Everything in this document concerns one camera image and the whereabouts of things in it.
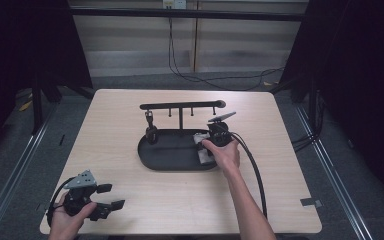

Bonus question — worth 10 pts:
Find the black car key with clip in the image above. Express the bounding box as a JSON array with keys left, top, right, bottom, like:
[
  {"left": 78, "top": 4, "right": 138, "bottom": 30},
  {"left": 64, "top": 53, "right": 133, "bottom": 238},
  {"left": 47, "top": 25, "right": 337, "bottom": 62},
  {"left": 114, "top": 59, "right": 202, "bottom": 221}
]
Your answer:
[{"left": 144, "top": 110, "right": 160, "bottom": 145}]

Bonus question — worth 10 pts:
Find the grey tape strip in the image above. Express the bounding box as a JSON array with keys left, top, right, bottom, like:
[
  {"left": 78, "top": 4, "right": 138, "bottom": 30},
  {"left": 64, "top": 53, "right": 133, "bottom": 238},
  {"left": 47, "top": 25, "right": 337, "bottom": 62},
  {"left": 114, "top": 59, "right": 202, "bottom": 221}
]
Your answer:
[{"left": 300, "top": 197, "right": 323, "bottom": 208}]

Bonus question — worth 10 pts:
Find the black hanging cable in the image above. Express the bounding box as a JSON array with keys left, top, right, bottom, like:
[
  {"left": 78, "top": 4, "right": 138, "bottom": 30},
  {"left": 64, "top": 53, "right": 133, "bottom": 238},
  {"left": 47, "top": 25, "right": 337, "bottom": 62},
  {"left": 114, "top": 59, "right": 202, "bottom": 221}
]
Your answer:
[{"left": 167, "top": 17, "right": 285, "bottom": 92}]

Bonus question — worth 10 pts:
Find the left hand-held gripper cable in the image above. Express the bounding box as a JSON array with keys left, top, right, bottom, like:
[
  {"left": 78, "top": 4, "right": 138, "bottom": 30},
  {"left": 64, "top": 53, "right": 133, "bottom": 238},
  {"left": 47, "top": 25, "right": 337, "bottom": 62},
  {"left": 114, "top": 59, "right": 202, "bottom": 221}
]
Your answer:
[{"left": 46, "top": 177, "right": 76, "bottom": 228}]

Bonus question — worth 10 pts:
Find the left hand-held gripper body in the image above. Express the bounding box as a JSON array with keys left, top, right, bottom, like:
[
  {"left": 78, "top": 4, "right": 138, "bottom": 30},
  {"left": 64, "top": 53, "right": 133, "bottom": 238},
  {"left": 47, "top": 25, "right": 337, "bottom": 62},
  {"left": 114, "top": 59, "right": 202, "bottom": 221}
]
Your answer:
[{"left": 63, "top": 169, "right": 111, "bottom": 222}]

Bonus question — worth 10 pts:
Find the bundle of black floor cables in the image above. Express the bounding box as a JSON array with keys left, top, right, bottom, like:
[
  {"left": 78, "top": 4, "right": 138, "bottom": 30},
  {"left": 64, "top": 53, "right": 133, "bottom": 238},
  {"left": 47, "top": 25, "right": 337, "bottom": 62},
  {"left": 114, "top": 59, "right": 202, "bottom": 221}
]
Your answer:
[{"left": 291, "top": 89, "right": 325, "bottom": 153}]

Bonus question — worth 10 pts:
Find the grey key pouch with ring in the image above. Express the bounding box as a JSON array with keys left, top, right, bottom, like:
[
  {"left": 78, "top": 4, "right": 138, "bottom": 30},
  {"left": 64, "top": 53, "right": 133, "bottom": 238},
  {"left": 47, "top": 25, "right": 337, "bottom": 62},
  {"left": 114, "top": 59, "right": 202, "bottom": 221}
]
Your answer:
[{"left": 192, "top": 132, "right": 217, "bottom": 165}]

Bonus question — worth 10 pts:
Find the metal floor rail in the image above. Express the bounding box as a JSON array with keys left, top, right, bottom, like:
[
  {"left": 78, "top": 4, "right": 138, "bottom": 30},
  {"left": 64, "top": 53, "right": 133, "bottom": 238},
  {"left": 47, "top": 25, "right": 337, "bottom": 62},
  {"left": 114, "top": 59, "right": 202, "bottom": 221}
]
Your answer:
[
  {"left": 294, "top": 104, "right": 375, "bottom": 240},
  {"left": 0, "top": 106, "right": 58, "bottom": 240}
]

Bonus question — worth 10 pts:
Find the person's right hand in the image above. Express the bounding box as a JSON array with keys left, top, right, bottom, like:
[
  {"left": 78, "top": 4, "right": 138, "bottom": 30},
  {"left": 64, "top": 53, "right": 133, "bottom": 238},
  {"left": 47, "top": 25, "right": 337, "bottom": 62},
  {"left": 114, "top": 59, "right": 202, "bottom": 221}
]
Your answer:
[{"left": 201, "top": 138, "right": 241, "bottom": 173}]

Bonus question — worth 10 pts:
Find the person's left hand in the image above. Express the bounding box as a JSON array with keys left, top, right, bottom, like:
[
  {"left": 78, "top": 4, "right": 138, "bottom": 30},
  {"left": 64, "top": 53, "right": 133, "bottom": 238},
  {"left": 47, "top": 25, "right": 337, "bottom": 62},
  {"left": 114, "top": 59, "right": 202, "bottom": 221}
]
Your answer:
[{"left": 48, "top": 193, "right": 98, "bottom": 240}]

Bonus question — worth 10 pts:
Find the black curtain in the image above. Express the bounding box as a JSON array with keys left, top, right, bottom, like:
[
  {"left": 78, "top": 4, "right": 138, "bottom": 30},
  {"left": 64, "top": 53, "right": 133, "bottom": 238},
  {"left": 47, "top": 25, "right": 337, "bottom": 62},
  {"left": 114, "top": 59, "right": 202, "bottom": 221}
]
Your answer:
[
  {"left": 279, "top": 0, "right": 384, "bottom": 209},
  {"left": 0, "top": 0, "right": 94, "bottom": 164}
]

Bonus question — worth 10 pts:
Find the black horizontal beam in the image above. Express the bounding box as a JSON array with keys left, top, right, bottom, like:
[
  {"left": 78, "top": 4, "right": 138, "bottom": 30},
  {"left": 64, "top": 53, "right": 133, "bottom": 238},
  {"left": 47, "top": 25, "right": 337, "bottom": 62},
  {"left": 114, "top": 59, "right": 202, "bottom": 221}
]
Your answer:
[{"left": 69, "top": 7, "right": 306, "bottom": 23}]

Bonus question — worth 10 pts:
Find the white wall socket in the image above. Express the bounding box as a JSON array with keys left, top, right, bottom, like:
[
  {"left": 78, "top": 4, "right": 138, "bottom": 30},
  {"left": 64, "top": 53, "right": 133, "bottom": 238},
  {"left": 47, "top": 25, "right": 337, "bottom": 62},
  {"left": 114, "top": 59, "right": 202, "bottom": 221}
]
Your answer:
[{"left": 162, "top": 0, "right": 188, "bottom": 10}]

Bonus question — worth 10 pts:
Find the hand-held gripper cable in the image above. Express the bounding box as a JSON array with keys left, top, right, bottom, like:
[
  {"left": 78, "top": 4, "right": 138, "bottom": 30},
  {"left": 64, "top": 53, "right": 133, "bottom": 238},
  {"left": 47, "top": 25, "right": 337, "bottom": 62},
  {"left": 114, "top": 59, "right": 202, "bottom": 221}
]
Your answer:
[
  {"left": 229, "top": 132, "right": 269, "bottom": 220},
  {"left": 46, "top": 177, "right": 76, "bottom": 228}
]

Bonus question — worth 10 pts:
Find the yellow floor tape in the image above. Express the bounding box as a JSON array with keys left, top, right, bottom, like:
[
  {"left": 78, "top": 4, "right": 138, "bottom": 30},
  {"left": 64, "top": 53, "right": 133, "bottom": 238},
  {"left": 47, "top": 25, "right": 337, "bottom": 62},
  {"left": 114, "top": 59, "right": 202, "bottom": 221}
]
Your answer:
[{"left": 17, "top": 99, "right": 34, "bottom": 113}]

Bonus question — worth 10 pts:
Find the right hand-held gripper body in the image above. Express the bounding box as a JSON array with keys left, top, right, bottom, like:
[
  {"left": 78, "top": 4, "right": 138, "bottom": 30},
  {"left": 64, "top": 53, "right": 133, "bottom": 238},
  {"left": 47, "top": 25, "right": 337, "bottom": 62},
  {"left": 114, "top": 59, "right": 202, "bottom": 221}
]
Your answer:
[{"left": 207, "top": 111, "right": 237, "bottom": 148}]

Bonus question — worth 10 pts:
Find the black key rack with tray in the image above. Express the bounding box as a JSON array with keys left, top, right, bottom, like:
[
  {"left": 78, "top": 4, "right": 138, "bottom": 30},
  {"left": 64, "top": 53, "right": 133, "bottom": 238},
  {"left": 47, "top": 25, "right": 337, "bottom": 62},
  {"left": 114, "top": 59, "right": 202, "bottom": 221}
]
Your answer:
[{"left": 137, "top": 99, "right": 227, "bottom": 172}]

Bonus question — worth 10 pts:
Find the black metal stand leg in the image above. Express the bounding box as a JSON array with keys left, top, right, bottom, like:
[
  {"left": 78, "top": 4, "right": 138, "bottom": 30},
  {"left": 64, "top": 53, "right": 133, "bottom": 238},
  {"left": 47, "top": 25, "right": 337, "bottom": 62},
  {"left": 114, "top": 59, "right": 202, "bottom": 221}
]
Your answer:
[{"left": 31, "top": 87, "right": 45, "bottom": 135}]

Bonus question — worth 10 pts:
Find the right hand-held gripper cable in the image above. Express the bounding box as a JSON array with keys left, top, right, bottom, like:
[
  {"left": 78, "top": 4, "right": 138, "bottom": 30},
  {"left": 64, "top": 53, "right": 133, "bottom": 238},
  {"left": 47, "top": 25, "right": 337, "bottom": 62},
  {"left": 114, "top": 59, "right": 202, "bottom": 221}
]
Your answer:
[{"left": 229, "top": 132, "right": 269, "bottom": 220}]

